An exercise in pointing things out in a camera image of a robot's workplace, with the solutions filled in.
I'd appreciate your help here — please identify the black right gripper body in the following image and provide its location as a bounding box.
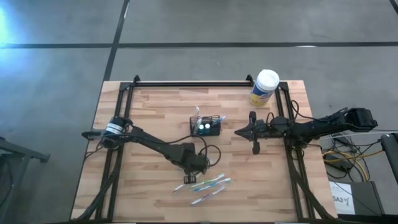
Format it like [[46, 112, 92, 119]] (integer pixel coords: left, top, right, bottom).
[[249, 111, 274, 156]]

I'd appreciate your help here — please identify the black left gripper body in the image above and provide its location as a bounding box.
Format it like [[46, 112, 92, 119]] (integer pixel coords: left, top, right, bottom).
[[183, 151, 209, 185]]

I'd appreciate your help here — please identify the wipes canister with white lid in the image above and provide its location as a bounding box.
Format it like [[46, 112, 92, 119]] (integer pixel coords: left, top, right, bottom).
[[249, 68, 280, 107]]

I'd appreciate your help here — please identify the black power adapter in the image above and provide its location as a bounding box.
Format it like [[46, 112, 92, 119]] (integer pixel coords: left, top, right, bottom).
[[325, 154, 354, 172]]

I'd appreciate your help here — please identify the white paper sheet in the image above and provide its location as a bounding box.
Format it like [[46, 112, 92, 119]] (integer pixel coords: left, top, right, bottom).
[[328, 181, 356, 215]]

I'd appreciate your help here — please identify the black flat box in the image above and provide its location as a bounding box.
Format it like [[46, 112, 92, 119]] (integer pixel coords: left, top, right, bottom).
[[337, 181, 386, 217]]

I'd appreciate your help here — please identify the black metal stand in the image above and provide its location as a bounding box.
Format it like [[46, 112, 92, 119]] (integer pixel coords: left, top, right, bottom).
[[0, 136, 50, 224]]

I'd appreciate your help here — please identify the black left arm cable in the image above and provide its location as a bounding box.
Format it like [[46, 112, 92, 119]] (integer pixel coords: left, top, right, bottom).
[[164, 134, 223, 168]]

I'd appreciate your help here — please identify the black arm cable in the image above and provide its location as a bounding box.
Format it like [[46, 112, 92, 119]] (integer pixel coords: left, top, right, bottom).
[[164, 134, 223, 168], [290, 99, 349, 121]]

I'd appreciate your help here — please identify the black wire basket holder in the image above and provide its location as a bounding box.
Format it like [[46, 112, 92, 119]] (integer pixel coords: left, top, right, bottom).
[[189, 114, 222, 137]]

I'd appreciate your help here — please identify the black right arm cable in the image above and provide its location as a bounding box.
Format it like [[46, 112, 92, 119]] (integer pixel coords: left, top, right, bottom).
[[290, 99, 349, 121]]

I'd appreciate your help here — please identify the black metal table frame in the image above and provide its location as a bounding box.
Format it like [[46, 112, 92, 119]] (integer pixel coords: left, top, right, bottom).
[[76, 74, 338, 222]]

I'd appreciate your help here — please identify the white cable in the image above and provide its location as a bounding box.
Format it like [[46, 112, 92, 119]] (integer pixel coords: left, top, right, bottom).
[[318, 130, 398, 141]]

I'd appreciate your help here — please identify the yellow cable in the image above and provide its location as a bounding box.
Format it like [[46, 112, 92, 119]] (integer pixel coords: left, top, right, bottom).
[[322, 149, 384, 183]]

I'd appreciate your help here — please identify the black cylindrical post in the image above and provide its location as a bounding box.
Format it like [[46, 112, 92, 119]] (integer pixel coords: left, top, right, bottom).
[[381, 133, 398, 184]]

